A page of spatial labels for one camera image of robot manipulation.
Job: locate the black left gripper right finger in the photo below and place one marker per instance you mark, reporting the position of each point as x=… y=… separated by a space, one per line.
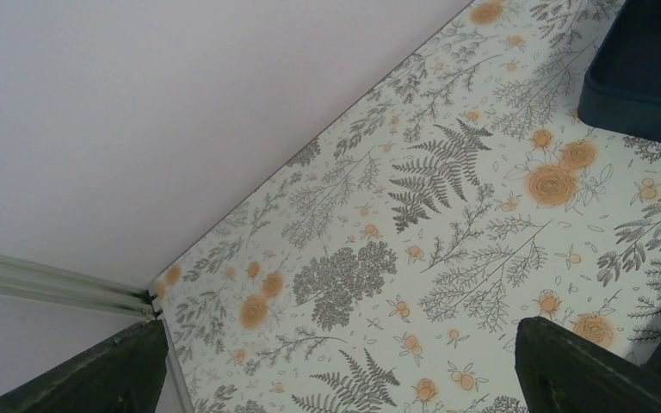
x=559 y=371

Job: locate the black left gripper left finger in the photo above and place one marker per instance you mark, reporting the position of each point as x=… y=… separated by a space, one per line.
x=123 y=373

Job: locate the dark blue square tray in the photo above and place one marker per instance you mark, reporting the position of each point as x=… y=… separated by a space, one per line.
x=622 y=86

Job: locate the floral patterned table mat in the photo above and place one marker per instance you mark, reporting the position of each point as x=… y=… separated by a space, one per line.
x=385 y=267

